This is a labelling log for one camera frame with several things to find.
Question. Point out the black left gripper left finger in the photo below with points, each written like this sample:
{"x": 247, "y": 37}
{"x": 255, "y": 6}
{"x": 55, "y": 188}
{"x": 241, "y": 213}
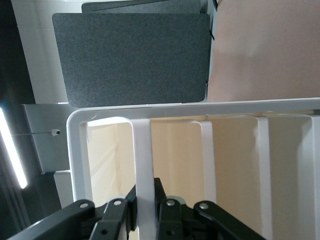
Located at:
{"x": 117, "y": 217}

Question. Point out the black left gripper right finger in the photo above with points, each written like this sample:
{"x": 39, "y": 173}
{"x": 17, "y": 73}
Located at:
{"x": 170, "y": 220}

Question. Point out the grey metal beam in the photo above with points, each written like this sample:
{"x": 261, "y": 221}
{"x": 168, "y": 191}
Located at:
{"x": 42, "y": 150}

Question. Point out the ceiling light strip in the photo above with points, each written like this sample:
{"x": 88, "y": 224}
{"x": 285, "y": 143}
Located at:
{"x": 12, "y": 150}

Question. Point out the dark grey felt panel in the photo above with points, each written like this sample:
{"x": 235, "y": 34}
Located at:
{"x": 132, "y": 60}
{"x": 140, "y": 5}

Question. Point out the small white security camera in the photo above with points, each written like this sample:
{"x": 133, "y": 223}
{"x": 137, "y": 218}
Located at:
{"x": 55, "y": 131}

